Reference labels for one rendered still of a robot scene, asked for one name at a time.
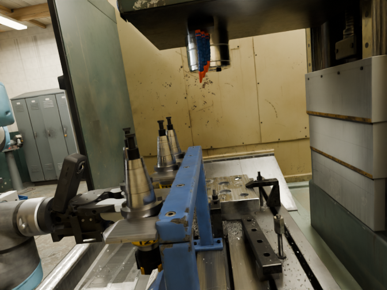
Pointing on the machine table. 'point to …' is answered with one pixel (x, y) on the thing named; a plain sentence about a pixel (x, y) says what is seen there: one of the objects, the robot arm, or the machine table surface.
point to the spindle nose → (222, 56)
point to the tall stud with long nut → (279, 235)
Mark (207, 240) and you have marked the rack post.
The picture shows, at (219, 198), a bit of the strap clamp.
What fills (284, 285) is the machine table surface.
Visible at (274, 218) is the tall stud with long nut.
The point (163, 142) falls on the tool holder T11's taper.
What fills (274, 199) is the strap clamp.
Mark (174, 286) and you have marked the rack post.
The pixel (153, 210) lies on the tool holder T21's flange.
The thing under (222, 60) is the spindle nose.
